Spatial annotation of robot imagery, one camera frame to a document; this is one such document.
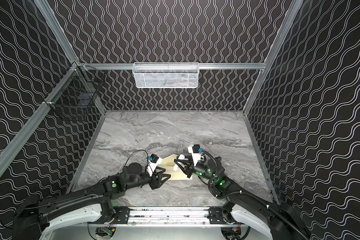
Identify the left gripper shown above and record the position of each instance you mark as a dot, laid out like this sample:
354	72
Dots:
153	179

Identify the cream envelope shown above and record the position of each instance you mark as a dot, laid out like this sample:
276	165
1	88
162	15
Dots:
168	163

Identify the white glue stick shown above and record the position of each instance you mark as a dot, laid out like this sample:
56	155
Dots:
177	165

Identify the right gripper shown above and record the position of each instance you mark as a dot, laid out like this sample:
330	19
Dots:
188	168

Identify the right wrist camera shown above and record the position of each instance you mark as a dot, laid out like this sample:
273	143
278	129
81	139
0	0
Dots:
196	153

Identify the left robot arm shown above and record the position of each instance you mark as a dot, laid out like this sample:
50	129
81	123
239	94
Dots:
35	214

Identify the black wire basket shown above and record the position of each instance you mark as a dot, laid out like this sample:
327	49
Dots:
77	100

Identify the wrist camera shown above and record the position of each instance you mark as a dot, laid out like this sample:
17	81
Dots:
196	153
153	162

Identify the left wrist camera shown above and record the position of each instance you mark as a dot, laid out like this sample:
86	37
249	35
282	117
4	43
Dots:
153	162

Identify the white wire mesh basket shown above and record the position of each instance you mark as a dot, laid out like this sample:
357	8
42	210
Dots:
165	75

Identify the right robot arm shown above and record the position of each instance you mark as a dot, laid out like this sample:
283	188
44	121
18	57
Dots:
276	222

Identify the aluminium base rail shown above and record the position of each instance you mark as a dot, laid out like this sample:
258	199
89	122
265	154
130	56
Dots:
160	217

